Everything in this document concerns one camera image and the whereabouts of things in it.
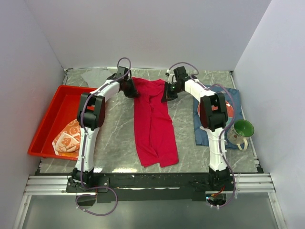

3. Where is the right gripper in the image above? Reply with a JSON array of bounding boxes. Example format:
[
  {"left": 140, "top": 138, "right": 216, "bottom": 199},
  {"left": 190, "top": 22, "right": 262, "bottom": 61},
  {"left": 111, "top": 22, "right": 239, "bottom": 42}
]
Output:
[{"left": 161, "top": 82, "right": 183, "bottom": 103}]

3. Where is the grey t-shirt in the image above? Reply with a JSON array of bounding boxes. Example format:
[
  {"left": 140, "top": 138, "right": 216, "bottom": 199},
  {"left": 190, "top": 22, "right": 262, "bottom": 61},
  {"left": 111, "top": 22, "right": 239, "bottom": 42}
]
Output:
[{"left": 81, "top": 68, "right": 115, "bottom": 88}]

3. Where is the crimson red garment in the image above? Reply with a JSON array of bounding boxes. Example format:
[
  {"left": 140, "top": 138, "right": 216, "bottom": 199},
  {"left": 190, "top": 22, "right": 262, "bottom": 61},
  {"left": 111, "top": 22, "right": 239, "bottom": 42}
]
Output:
[{"left": 132, "top": 77, "right": 179, "bottom": 167}]

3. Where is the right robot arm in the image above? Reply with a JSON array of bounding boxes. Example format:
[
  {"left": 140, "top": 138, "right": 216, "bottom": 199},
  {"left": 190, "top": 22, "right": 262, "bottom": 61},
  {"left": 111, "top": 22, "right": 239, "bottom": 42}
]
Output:
[{"left": 161, "top": 66, "right": 230, "bottom": 190}]

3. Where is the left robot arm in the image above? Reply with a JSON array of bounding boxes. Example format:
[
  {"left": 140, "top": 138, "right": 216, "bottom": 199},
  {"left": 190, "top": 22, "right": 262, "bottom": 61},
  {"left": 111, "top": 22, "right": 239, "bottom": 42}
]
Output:
[{"left": 72, "top": 66, "right": 139, "bottom": 192}]

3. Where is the blue placemat cloth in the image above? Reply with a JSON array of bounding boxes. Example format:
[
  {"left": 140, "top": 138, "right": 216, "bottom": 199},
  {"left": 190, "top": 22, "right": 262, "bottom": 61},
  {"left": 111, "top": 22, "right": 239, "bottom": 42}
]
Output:
[{"left": 193, "top": 86, "right": 243, "bottom": 146}]

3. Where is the red blue decorated plate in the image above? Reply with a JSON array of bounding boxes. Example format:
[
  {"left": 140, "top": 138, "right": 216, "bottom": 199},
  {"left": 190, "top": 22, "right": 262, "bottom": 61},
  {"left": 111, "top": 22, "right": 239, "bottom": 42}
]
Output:
[{"left": 197, "top": 101, "right": 234, "bottom": 124}]

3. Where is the red plastic bin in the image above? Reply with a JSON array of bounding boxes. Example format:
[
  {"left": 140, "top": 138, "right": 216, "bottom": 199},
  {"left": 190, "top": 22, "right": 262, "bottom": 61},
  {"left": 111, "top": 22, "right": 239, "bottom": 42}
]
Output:
[{"left": 28, "top": 85, "right": 95, "bottom": 161}]

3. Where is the green inside floral mug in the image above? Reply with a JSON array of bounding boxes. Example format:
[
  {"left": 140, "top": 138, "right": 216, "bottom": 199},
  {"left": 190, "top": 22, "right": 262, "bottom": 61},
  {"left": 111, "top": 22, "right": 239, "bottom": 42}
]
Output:
[{"left": 226, "top": 119, "right": 254, "bottom": 151}]

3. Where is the orange white patterned cloth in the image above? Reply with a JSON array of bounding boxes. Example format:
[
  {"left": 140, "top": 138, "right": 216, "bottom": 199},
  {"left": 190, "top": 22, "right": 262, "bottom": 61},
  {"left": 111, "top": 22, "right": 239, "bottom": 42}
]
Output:
[{"left": 52, "top": 119, "right": 81, "bottom": 158}]

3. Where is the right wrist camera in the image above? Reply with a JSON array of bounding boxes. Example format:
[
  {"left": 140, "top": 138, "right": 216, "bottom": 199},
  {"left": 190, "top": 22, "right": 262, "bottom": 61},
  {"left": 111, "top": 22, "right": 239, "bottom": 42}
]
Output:
[{"left": 165, "top": 70, "right": 176, "bottom": 84}]

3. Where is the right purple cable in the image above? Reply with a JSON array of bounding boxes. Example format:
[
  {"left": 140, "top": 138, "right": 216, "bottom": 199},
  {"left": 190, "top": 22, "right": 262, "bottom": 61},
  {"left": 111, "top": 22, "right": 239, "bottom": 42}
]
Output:
[{"left": 166, "top": 62, "right": 237, "bottom": 209}]

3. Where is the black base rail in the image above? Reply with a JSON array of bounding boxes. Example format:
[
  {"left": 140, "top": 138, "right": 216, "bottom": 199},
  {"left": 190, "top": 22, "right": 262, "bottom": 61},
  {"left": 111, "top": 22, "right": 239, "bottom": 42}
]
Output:
[{"left": 65, "top": 168, "right": 239, "bottom": 203}]

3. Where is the aluminium frame rail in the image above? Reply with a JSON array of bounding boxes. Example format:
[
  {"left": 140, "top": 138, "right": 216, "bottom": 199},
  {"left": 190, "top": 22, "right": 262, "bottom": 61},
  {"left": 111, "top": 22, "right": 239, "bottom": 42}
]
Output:
[{"left": 23, "top": 174, "right": 275, "bottom": 196}]

